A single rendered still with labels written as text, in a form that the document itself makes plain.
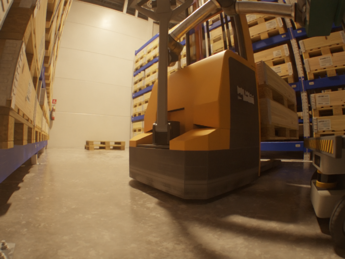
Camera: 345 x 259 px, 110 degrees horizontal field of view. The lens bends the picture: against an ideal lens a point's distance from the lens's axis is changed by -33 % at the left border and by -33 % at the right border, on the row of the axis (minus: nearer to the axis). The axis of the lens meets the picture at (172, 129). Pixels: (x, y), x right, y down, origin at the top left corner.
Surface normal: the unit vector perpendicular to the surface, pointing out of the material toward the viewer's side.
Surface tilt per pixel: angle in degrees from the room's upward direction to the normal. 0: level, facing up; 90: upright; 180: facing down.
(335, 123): 90
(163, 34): 90
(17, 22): 90
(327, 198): 90
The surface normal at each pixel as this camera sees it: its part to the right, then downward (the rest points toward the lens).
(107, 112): 0.61, -0.05
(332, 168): -0.57, -0.05
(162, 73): -0.16, -0.07
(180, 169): -0.79, -0.04
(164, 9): -0.16, 0.22
